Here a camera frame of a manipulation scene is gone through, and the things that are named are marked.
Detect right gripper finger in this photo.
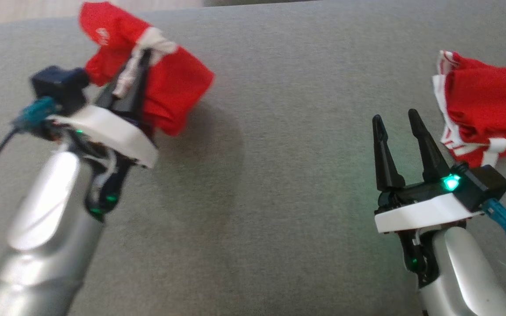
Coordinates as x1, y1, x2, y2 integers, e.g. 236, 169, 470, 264
408, 109, 452, 184
372, 115, 406, 191

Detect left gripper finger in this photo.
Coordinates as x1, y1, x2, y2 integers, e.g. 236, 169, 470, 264
97, 52, 146, 112
126, 52, 152, 121

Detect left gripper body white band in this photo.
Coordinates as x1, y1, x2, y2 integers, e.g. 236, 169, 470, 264
49, 105, 159, 169

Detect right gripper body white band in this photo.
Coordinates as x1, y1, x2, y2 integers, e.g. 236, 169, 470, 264
374, 180, 484, 234

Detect red shorts with white stripe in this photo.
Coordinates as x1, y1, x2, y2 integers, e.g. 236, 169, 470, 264
79, 1, 215, 136

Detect red basketball jersey white trim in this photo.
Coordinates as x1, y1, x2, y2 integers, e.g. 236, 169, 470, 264
432, 50, 506, 168

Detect left camera cable teal plug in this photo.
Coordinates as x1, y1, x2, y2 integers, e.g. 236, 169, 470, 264
0, 97, 57, 187

